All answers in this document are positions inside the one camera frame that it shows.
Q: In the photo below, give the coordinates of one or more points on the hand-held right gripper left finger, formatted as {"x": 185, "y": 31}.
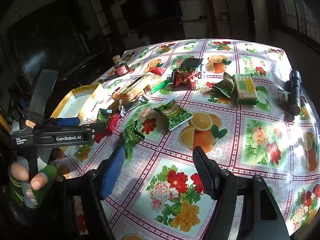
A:
{"x": 113, "y": 172}

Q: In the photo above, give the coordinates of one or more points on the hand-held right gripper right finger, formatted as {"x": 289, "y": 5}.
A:
{"x": 204, "y": 173}

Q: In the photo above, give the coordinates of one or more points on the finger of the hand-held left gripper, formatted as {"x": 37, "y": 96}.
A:
{"x": 68, "y": 121}
{"x": 98, "y": 128}

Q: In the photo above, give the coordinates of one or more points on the small red snack packet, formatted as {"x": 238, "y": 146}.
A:
{"x": 113, "y": 123}

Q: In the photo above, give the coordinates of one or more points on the person's left hand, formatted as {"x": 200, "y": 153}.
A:
{"x": 19, "y": 172}

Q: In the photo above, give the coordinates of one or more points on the small dark green snack packet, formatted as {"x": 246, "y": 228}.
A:
{"x": 102, "y": 115}

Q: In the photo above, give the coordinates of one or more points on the yellow rimmed white tray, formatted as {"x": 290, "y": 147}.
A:
{"x": 72, "y": 103}

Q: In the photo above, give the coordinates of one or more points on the crumpled green pea packet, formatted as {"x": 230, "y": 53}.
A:
{"x": 130, "y": 136}

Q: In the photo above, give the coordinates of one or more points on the floral fruit print tablecloth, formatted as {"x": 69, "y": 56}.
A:
{"x": 250, "y": 155}

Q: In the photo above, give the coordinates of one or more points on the silver foil wrapper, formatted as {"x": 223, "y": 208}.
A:
{"x": 140, "y": 99}

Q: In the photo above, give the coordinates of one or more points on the long orange cracker packet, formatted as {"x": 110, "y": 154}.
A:
{"x": 135, "y": 88}

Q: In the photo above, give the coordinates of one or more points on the small red labelled bottle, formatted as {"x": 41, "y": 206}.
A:
{"x": 121, "y": 67}

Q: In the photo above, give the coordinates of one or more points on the green pea snack packet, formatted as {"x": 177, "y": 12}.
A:
{"x": 175, "y": 114}

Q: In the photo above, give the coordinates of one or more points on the bright green stick packet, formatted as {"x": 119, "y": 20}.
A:
{"x": 160, "y": 86}

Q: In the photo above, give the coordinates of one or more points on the small red candy packet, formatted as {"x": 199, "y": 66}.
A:
{"x": 156, "y": 70}

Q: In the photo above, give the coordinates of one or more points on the dark cabinet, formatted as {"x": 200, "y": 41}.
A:
{"x": 57, "y": 37}

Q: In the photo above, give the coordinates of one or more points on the yellow green rice bar packet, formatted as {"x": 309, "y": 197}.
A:
{"x": 246, "y": 89}

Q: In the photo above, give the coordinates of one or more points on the large red snack packet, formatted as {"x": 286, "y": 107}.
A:
{"x": 185, "y": 78}

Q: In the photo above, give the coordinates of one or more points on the dark green nut packet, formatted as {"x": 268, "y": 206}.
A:
{"x": 191, "y": 65}

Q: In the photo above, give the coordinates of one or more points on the small clear green packet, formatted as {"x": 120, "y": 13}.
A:
{"x": 283, "y": 97}

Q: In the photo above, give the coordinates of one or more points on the black flashlight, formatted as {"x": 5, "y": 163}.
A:
{"x": 295, "y": 92}

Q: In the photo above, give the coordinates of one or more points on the window with grille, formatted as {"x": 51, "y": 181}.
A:
{"x": 295, "y": 7}

